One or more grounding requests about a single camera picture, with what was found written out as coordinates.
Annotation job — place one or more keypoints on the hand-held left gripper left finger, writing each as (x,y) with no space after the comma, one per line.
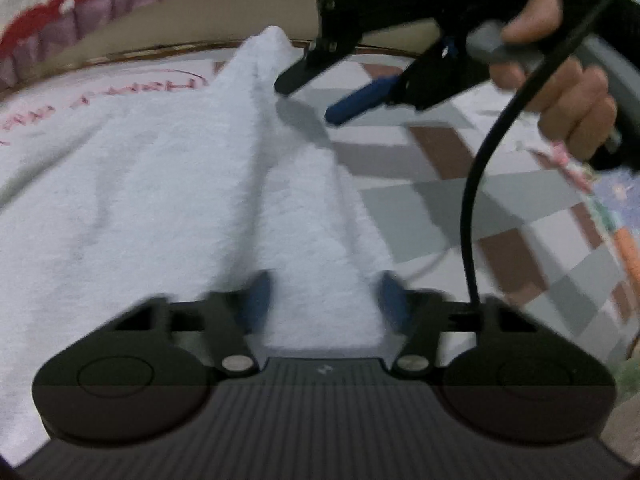
(255,301)

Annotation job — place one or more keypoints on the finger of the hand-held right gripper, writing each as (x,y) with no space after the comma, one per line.
(357,102)
(305,67)

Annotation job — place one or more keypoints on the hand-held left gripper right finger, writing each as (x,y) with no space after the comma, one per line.
(393,301)

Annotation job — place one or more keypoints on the white towel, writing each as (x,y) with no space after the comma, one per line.
(150,210)

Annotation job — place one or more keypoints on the person's right hand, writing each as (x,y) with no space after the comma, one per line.
(575,105)

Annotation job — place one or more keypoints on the checkered printed table mat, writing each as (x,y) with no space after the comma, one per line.
(450,200)

